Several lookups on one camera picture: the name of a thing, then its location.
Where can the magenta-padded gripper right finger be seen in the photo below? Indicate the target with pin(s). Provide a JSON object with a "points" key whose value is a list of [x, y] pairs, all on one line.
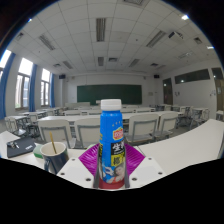
{"points": [[146, 171]]}

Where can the brown wooden door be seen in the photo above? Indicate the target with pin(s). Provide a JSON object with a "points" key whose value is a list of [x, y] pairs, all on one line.
{"points": [[220, 95]]}

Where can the bunch of keys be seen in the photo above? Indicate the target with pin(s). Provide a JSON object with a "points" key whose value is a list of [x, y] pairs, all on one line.
{"points": [[13, 145]]}

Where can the dark blue mug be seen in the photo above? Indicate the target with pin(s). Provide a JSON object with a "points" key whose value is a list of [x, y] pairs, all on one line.
{"points": [[55, 161]]}

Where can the dark door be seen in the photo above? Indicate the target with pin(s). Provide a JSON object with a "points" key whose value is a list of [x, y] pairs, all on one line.
{"points": [[167, 91]]}

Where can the group of ceiling lights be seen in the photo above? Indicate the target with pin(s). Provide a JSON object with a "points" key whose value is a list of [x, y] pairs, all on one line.
{"points": [[100, 29]]}

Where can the wooden stirring stick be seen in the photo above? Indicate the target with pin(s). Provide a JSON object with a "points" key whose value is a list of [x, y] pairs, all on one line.
{"points": [[52, 141]]}

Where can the white curved desk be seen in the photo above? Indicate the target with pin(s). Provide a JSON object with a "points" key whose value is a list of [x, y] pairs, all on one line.
{"points": [[186, 146]]}

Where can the dark green blackboard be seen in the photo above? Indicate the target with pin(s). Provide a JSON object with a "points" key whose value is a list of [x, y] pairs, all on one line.
{"points": [[90, 94]]}

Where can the group of classroom chairs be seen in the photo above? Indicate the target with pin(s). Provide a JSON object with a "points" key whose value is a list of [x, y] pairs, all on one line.
{"points": [[143, 125]]}

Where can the black laptop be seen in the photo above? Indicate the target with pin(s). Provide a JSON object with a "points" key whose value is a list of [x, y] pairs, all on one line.
{"points": [[21, 147]]}

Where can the black wall speaker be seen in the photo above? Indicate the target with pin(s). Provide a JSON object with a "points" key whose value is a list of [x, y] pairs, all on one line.
{"points": [[156, 76], [62, 76]]}

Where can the long dark wall window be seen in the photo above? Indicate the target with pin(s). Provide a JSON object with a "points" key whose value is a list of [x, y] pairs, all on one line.
{"points": [[191, 76]]}

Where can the tall window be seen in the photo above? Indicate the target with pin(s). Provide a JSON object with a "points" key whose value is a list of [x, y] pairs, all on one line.
{"points": [[3, 60], [45, 88], [22, 85]]}

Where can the blue drink bottle white cap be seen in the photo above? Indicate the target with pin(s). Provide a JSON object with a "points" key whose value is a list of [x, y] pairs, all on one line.
{"points": [[111, 133]]}

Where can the short dark wall window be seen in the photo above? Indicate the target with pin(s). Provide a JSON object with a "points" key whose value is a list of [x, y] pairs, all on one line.
{"points": [[217, 73]]}

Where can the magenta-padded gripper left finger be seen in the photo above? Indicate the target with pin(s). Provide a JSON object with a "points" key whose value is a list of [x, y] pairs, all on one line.
{"points": [[75, 171]]}

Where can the blue curtain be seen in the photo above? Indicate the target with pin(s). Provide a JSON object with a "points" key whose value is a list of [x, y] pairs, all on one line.
{"points": [[52, 90], [32, 88], [5, 90]]}

